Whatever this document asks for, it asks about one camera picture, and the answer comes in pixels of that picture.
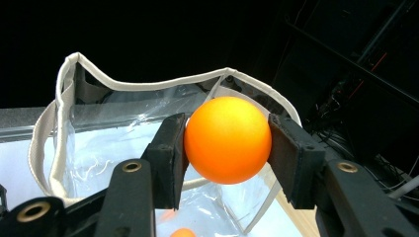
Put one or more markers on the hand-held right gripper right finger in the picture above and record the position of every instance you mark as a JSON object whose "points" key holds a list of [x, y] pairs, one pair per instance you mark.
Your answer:
{"points": [[296, 161]]}

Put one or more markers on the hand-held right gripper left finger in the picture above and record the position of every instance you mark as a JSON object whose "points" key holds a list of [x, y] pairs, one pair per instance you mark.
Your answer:
{"points": [[168, 158]]}

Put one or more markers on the orange table tennis ball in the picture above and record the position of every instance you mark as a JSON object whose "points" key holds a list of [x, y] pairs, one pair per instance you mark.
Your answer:
{"points": [[228, 140]]}

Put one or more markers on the clear plastic bag beige trim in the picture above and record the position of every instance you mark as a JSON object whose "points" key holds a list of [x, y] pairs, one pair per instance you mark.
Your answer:
{"points": [[99, 148]]}

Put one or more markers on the orange ball with dark print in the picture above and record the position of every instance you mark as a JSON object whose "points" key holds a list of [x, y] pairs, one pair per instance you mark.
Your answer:
{"points": [[183, 233]]}

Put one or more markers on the wooden table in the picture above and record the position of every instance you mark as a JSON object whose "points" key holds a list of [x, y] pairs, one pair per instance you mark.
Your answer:
{"points": [[301, 223]]}

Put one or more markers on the white table mat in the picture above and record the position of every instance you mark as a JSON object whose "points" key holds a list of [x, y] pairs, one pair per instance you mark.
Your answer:
{"points": [[13, 171]]}

